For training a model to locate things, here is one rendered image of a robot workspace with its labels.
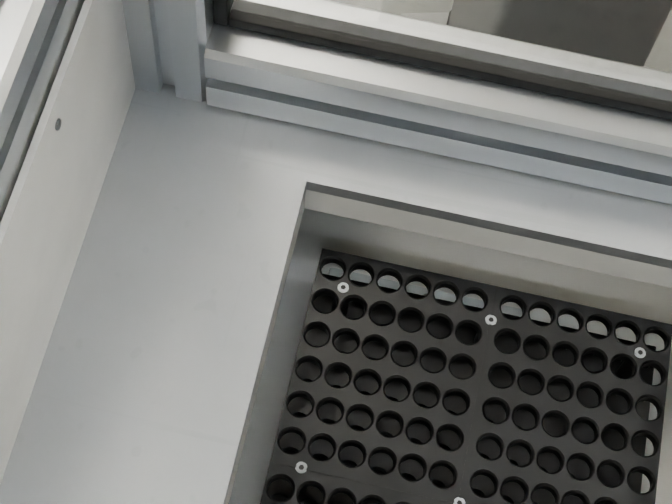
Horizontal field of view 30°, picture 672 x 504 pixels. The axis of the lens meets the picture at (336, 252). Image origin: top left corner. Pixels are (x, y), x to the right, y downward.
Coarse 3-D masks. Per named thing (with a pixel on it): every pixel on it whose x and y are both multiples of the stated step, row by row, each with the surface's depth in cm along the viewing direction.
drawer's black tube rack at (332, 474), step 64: (320, 320) 60; (384, 320) 64; (448, 320) 61; (320, 384) 59; (384, 384) 59; (448, 384) 59; (512, 384) 60; (576, 384) 60; (640, 384) 60; (320, 448) 61; (384, 448) 58; (448, 448) 61; (512, 448) 61; (576, 448) 58; (640, 448) 62
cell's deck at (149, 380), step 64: (128, 128) 59; (192, 128) 59; (256, 128) 60; (128, 192) 58; (192, 192) 58; (256, 192) 58; (320, 192) 59; (384, 192) 58; (448, 192) 59; (512, 192) 59; (576, 192) 59; (128, 256) 56; (192, 256) 57; (256, 256) 57; (576, 256) 59; (640, 256) 58; (64, 320) 55; (128, 320) 55; (192, 320) 55; (256, 320) 55; (64, 384) 54; (128, 384) 54; (192, 384) 54; (256, 384) 55; (64, 448) 52; (128, 448) 52; (192, 448) 53
